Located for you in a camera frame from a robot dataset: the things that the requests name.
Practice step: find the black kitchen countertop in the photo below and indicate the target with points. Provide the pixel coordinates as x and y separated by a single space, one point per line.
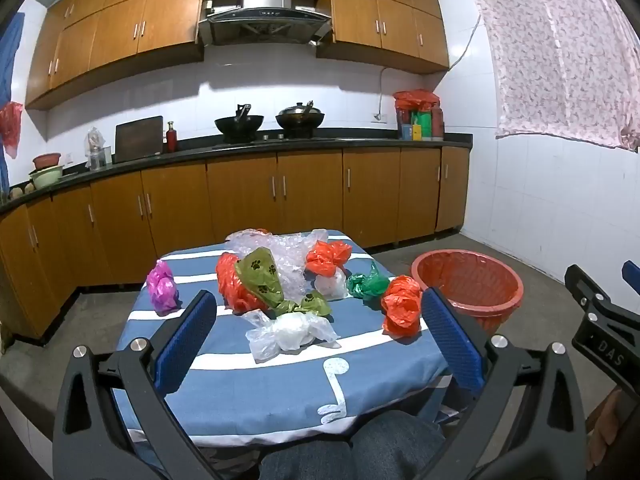
200 152

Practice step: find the black wok with lid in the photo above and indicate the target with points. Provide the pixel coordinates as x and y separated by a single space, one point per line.
300 117

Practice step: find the steel range hood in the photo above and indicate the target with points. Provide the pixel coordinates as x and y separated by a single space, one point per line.
265 15

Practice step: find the green plastic bag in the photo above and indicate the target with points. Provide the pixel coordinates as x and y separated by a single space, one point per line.
367 286

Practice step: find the dark cutting board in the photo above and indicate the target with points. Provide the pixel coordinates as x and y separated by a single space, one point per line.
139 139

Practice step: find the wooden lower cabinets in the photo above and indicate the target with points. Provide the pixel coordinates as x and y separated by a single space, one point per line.
240 195

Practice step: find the wooden cabinets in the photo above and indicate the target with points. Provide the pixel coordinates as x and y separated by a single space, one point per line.
120 25
385 15
240 195

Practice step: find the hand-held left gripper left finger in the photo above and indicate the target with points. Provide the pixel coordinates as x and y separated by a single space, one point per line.
187 340

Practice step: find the wooden upper cabinets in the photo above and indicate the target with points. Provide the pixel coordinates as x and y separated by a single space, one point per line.
385 15
120 25

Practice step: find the blue white striped tablecloth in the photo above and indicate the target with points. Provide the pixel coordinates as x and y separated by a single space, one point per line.
280 390

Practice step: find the small red bottle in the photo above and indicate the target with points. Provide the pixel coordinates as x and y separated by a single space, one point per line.
171 140

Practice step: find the red plastic bag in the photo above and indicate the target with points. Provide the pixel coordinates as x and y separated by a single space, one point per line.
10 127
402 307
327 257
231 285
252 233

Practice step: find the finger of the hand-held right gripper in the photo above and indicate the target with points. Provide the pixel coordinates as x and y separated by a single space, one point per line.
585 287
632 272

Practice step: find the person's right hand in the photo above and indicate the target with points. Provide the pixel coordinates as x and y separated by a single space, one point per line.
606 425

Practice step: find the clear bubble wrap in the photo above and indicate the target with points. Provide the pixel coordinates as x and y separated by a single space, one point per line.
292 255

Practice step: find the blue hanging cloth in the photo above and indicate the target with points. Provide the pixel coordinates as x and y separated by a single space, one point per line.
9 60

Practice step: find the black gas stove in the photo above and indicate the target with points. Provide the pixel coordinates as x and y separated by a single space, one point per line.
280 141

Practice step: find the red plastic basket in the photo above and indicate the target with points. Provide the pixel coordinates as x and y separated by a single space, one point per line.
492 305

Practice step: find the olive paw print plastic bag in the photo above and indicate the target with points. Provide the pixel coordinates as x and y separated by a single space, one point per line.
262 272

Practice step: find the pink floral curtain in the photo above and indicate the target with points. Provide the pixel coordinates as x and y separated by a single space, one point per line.
565 55

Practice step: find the dark red bottle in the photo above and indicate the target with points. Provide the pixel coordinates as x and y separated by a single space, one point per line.
437 122

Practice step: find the red bag on bottles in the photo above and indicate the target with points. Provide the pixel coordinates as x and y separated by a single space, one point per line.
415 99

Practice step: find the green basin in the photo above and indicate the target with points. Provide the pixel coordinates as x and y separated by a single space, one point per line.
46 176

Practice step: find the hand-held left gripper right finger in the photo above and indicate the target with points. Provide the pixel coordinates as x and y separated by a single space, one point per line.
452 340

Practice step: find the green bottle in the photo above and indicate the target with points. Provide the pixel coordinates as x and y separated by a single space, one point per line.
424 127

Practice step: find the hanging red plastic bag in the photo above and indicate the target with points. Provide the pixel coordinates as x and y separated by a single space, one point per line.
10 127

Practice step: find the white wall socket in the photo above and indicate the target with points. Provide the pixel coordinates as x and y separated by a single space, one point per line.
380 117

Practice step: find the blue yellow box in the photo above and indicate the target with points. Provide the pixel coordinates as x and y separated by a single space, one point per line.
410 131

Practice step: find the large clear plastic bag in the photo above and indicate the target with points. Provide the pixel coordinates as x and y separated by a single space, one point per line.
290 332

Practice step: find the red basin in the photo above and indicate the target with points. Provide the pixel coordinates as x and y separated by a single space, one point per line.
46 161

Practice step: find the person's left leg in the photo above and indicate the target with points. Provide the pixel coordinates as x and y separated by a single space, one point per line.
305 462

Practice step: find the person's leg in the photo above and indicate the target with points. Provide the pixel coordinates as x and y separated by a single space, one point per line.
395 445
305 462

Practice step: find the pink plastic bag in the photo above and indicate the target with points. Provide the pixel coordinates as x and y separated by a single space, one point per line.
162 287

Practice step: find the person's right leg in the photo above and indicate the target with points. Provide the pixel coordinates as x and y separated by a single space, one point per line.
395 445

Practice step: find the small clear plastic bag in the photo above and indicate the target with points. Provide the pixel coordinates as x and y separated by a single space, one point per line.
331 284

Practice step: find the clear bag with jars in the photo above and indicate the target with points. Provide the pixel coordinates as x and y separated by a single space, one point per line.
96 152

